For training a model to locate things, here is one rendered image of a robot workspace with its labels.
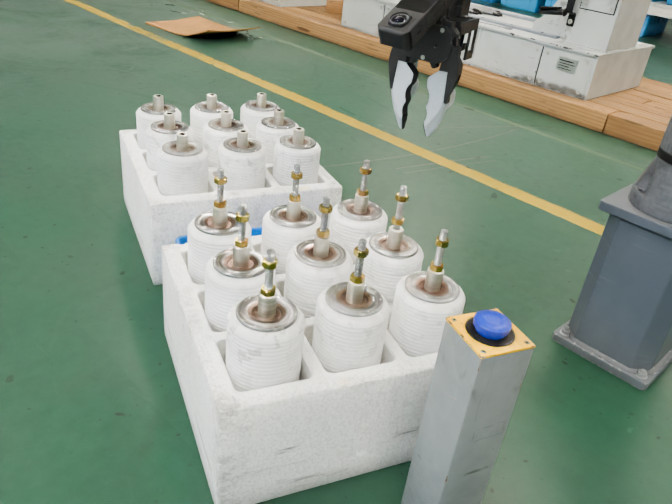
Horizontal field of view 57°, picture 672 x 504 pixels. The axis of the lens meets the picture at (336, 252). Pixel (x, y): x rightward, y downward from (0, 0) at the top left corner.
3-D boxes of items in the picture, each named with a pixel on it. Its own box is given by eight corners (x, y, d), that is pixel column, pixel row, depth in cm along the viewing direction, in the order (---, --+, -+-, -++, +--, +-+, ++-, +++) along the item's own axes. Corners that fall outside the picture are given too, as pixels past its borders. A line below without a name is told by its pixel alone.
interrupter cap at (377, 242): (396, 265, 89) (397, 261, 89) (358, 244, 94) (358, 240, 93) (427, 250, 94) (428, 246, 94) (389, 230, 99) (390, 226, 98)
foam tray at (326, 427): (362, 301, 124) (374, 222, 115) (470, 445, 94) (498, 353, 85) (164, 332, 109) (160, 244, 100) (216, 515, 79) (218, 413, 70)
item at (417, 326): (365, 384, 93) (383, 284, 84) (403, 357, 100) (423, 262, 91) (416, 420, 88) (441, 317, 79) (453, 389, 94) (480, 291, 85)
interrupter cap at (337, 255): (304, 272, 85) (304, 268, 85) (287, 245, 91) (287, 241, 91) (354, 266, 88) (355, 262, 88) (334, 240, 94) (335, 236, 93)
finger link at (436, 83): (460, 131, 86) (465, 63, 82) (442, 141, 82) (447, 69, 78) (440, 128, 88) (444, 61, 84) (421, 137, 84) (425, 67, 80)
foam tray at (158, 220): (274, 187, 167) (279, 123, 158) (334, 260, 137) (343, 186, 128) (123, 200, 151) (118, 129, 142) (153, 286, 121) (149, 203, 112)
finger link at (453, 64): (460, 103, 80) (465, 32, 77) (455, 105, 79) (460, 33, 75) (427, 99, 83) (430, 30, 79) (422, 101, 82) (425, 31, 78)
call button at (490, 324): (493, 320, 69) (497, 305, 68) (515, 342, 66) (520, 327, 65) (463, 326, 68) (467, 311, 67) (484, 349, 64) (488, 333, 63)
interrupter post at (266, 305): (280, 315, 76) (282, 293, 74) (267, 323, 74) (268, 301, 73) (266, 307, 77) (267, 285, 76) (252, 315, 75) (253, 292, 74)
